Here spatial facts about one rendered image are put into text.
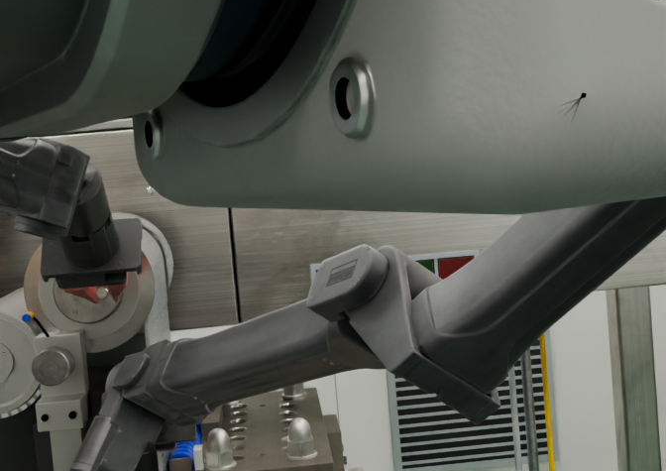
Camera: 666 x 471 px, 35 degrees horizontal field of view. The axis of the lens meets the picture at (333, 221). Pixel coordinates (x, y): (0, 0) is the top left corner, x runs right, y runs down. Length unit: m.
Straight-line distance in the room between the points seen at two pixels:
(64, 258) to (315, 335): 0.41
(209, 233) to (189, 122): 1.39
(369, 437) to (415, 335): 3.39
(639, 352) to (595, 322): 2.27
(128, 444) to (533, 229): 0.57
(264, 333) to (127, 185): 0.74
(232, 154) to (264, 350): 0.70
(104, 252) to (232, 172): 0.94
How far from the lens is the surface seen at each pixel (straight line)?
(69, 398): 1.23
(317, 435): 1.37
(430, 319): 0.66
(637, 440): 1.89
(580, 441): 4.21
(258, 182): 0.16
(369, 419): 4.03
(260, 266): 1.57
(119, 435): 1.08
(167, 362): 1.01
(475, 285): 0.66
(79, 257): 1.11
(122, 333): 1.26
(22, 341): 1.29
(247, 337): 0.90
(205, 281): 1.58
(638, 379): 1.87
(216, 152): 0.17
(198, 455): 1.27
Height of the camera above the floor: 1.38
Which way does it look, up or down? 4 degrees down
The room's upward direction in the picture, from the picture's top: 5 degrees counter-clockwise
